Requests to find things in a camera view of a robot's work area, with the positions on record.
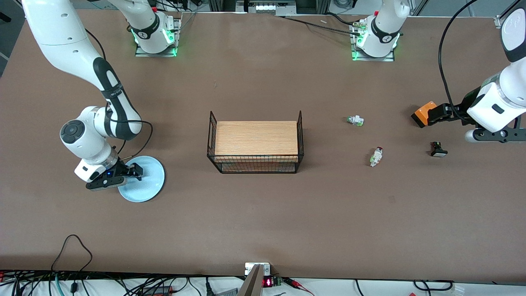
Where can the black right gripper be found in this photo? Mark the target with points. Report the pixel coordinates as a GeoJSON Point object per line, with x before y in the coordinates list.
{"type": "Point", "coordinates": [122, 168]}

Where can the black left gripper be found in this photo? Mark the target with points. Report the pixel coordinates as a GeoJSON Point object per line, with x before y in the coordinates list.
{"type": "Point", "coordinates": [469, 105]}

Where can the light blue round plate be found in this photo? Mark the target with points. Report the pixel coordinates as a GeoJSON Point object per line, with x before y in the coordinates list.
{"type": "Point", "coordinates": [150, 185]}

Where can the red-capped white push button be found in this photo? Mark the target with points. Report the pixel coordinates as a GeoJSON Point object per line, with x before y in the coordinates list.
{"type": "Point", "coordinates": [376, 156]}

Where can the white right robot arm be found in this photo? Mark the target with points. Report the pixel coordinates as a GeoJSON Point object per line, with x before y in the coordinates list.
{"type": "Point", "coordinates": [61, 37]}

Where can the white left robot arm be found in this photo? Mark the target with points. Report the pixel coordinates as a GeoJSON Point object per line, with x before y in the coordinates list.
{"type": "Point", "coordinates": [382, 33]}

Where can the black square white-capped button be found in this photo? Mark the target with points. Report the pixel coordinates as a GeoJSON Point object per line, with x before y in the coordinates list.
{"type": "Point", "coordinates": [439, 151]}

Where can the green-capped white push button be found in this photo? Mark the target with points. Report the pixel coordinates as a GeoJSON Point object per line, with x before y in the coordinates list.
{"type": "Point", "coordinates": [356, 120]}

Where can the aluminium corner profile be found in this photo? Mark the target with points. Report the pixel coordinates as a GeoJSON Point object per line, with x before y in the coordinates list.
{"type": "Point", "coordinates": [499, 21]}

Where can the black power adapter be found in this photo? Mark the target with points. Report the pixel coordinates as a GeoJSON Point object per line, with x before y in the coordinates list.
{"type": "Point", "coordinates": [158, 290]}

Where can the wooden shelf board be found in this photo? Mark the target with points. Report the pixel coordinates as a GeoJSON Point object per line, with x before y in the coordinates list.
{"type": "Point", "coordinates": [254, 137]}

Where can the red digit display module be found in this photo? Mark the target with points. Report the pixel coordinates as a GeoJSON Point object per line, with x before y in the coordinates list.
{"type": "Point", "coordinates": [269, 282]}

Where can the red and black clip leads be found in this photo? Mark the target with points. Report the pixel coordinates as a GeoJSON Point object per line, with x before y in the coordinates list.
{"type": "Point", "coordinates": [298, 283]}

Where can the orange button enclosure box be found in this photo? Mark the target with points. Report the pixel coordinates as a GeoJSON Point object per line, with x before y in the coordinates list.
{"type": "Point", "coordinates": [420, 115]}

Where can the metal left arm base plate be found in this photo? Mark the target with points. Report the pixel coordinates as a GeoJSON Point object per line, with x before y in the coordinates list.
{"type": "Point", "coordinates": [390, 58]}

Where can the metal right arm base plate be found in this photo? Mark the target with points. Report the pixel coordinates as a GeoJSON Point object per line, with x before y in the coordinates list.
{"type": "Point", "coordinates": [141, 53]}

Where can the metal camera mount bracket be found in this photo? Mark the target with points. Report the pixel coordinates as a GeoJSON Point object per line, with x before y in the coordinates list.
{"type": "Point", "coordinates": [252, 283]}

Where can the aluminium frame rack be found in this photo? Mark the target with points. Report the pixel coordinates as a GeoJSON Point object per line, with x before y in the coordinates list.
{"type": "Point", "coordinates": [265, 7]}

